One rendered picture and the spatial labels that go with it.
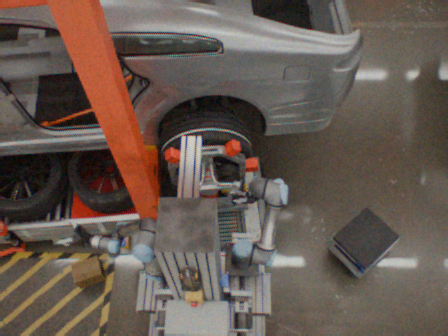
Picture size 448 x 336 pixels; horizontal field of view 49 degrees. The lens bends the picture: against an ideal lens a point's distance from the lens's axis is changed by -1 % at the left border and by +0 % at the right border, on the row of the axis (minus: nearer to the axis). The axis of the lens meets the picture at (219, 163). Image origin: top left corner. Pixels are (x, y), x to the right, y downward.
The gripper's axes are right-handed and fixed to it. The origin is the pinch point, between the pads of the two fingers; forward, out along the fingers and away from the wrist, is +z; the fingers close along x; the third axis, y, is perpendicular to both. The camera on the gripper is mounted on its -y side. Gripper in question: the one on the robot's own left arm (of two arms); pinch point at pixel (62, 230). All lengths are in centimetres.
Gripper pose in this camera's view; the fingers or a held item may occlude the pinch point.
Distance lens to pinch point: 309.4
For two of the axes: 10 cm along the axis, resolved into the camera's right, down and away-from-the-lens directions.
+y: -0.1, 6.0, 8.0
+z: -9.6, -2.3, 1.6
